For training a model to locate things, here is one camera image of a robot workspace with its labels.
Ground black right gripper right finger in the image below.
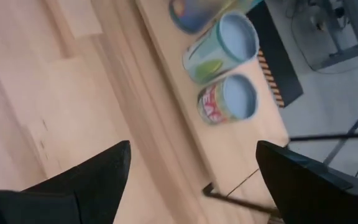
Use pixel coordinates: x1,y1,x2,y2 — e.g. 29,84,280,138
255,139,358,224

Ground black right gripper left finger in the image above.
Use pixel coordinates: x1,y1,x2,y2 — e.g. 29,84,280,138
0,139,132,224

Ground green peas label can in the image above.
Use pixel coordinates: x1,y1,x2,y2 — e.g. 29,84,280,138
196,73,259,126

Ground tall vegetables label can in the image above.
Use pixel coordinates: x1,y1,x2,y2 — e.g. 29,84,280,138
181,11,260,85

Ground tall peaches label can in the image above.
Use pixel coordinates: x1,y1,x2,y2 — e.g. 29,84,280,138
168,0,264,34

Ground black mat with hazard stripes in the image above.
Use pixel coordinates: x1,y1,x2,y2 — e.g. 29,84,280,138
246,1,305,109

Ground grey metal stand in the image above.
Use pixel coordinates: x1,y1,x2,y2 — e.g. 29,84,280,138
286,0,358,74

